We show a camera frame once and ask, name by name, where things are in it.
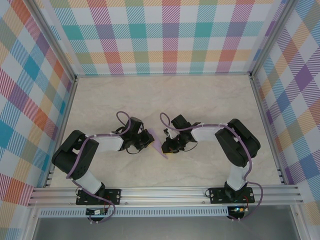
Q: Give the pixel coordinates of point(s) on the purple cloth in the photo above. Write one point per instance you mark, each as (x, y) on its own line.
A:
(157, 145)

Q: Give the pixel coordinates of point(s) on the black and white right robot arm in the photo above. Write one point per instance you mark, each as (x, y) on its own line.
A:
(237, 145)

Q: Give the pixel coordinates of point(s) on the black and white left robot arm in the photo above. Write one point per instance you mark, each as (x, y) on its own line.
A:
(107, 145)

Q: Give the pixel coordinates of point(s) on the aluminium mounting rail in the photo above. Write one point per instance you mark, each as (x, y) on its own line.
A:
(162, 195)

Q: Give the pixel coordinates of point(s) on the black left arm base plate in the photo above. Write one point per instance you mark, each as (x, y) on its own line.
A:
(113, 196)

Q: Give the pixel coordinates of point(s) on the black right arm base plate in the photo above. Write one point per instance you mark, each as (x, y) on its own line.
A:
(216, 196)

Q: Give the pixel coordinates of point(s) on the aluminium table edge rail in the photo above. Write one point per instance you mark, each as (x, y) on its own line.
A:
(162, 74)
(268, 130)
(62, 130)

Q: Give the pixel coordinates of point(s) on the aluminium frame post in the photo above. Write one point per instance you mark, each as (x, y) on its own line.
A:
(53, 41)
(271, 38)

